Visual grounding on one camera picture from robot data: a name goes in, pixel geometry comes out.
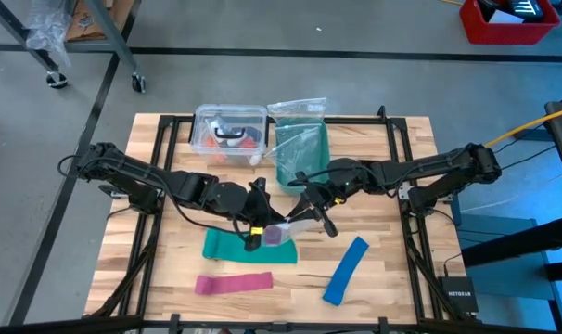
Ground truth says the clear plastic storage box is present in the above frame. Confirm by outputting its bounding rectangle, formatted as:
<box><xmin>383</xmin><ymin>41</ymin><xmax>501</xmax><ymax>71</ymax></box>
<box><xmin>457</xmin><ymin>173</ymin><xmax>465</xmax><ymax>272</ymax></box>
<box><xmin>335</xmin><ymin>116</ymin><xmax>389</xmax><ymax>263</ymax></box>
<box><xmin>189</xmin><ymin>103</ymin><xmax>269</xmax><ymax>167</ymax></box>

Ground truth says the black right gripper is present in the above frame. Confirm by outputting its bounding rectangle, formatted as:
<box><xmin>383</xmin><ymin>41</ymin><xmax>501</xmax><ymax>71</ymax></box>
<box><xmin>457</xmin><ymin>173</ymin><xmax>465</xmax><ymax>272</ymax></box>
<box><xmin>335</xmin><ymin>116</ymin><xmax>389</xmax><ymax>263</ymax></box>
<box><xmin>286</xmin><ymin>156</ymin><xmax>369</xmax><ymax>238</ymax></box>

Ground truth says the blue elastic bandage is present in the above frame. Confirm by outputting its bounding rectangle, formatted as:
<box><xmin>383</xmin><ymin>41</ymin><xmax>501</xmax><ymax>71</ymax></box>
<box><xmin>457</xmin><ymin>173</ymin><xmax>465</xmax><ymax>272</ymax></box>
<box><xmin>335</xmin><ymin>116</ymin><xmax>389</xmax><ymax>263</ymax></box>
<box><xmin>322</xmin><ymin>236</ymin><xmax>371</xmax><ymax>307</ymax></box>

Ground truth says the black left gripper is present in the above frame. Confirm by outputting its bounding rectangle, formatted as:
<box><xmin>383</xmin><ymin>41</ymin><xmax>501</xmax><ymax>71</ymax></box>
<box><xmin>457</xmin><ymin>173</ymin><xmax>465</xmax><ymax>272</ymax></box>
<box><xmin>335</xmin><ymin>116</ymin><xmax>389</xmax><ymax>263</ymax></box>
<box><xmin>214</xmin><ymin>177</ymin><xmax>289</xmax><ymax>253</ymax></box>

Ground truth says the pink elastic bandage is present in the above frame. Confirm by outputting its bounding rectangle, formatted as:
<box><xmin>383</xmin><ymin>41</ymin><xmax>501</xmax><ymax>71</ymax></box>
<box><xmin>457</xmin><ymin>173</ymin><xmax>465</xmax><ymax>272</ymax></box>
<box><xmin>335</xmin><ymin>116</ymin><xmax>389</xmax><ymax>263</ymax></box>
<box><xmin>194</xmin><ymin>271</ymin><xmax>275</xmax><ymax>297</ymax></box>

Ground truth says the teal plastic basket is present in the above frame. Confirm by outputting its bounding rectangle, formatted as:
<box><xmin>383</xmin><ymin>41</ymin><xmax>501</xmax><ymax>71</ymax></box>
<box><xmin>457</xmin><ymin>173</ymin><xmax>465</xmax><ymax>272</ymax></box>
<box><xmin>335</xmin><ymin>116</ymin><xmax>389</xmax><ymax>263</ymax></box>
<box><xmin>274</xmin><ymin>117</ymin><xmax>333</xmax><ymax>196</ymax></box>

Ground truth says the crumpled clear plastic wrap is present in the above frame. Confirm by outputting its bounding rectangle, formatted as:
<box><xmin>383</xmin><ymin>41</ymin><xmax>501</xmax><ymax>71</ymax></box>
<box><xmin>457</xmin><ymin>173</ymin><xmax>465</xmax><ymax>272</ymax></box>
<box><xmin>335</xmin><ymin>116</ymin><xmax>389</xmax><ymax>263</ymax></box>
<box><xmin>24</xmin><ymin>0</ymin><xmax>73</xmax><ymax>69</ymax></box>

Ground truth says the black aluminium table frame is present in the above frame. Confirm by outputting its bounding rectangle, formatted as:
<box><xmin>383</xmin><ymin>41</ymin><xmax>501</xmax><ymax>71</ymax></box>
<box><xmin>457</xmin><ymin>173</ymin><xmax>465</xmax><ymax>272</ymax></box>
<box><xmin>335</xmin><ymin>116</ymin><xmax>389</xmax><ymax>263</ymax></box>
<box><xmin>0</xmin><ymin>105</ymin><xmax>562</xmax><ymax>334</ymax></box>

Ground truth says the brown cardboard box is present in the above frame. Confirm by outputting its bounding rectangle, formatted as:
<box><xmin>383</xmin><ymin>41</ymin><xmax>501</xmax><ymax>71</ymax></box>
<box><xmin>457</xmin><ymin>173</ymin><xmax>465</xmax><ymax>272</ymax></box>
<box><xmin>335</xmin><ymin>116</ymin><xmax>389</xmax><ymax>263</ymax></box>
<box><xmin>65</xmin><ymin>0</ymin><xmax>136</xmax><ymax>44</ymax></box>

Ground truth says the red plastic crate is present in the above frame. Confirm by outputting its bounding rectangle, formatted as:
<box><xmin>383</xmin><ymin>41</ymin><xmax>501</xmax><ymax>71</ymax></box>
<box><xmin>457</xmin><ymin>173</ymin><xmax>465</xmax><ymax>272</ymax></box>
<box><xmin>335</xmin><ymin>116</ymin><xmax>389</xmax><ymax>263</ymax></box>
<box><xmin>458</xmin><ymin>0</ymin><xmax>561</xmax><ymax>46</ymax></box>

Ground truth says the green elastic bandage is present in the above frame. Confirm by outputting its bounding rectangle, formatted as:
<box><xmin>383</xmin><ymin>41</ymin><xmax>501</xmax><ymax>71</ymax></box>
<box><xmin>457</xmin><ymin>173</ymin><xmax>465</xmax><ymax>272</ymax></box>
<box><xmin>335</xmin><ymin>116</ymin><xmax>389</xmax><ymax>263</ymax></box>
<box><xmin>201</xmin><ymin>226</ymin><xmax>300</xmax><ymax>265</ymax></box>

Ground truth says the black Netgear network switch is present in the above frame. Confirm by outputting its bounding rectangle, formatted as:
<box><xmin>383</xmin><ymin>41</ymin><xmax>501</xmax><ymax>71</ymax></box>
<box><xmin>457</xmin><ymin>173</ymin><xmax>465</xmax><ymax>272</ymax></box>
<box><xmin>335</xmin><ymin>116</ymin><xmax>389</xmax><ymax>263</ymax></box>
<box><xmin>437</xmin><ymin>276</ymin><xmax>479</xmax><ymax>315</ymax></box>

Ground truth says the clear zip bag white label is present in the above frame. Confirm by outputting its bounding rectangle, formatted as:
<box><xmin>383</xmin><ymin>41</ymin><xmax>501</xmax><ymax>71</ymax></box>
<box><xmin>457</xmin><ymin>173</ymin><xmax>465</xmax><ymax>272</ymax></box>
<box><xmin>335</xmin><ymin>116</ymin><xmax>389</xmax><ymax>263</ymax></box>
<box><xmin>266</xmin><ymin>96</ymin><xmax>328</xmax><ymax>122</ymax></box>

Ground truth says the clear plastic zip bag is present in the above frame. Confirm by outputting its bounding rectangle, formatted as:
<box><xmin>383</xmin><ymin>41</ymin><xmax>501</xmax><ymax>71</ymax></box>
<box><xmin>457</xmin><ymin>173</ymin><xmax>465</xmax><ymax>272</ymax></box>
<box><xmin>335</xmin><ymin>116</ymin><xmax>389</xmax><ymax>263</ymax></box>
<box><xmin>261</xmin><ymin>216</ymin><xmax>313</xmax><ymax>248</ymax></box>

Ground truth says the yellow cable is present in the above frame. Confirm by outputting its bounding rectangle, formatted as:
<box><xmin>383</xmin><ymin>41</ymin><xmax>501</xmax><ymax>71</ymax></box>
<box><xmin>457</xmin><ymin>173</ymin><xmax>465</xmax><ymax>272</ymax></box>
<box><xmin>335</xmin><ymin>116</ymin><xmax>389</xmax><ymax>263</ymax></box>
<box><xmin>483</xmin><ymin>104</ymin><xmax>562</xmax><ymax>148</ymax></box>

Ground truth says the purple elastic bandage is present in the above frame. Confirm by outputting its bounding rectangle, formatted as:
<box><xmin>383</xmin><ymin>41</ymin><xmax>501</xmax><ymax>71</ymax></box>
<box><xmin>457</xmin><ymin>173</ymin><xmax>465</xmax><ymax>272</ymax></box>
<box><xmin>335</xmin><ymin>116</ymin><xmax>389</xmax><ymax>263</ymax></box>
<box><xmin>263</xmin><ymin>224</ymin><xmax>286</xmax><ymax>247</ymax></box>

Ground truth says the metal cart with wheels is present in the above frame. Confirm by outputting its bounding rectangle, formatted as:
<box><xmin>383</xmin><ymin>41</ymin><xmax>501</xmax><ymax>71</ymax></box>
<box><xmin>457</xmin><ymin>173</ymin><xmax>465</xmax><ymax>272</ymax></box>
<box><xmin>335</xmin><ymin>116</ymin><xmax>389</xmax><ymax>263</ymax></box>
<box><xmin>0</xmin><ymin>0</ymin><xmax>147</xmax><ymax>94</ymax></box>

